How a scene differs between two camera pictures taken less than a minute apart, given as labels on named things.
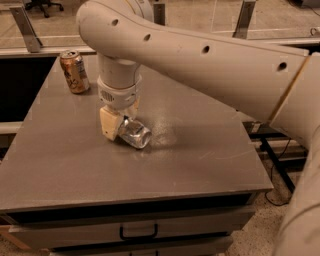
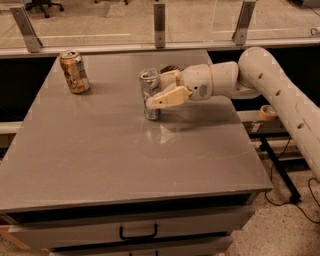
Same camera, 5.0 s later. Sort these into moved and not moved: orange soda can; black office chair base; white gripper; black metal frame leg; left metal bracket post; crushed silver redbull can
Moved: crushed silver redbull can; white gripper
Not moved: orange soda can; left metal bracket post; black metal frame leg; black office chair base
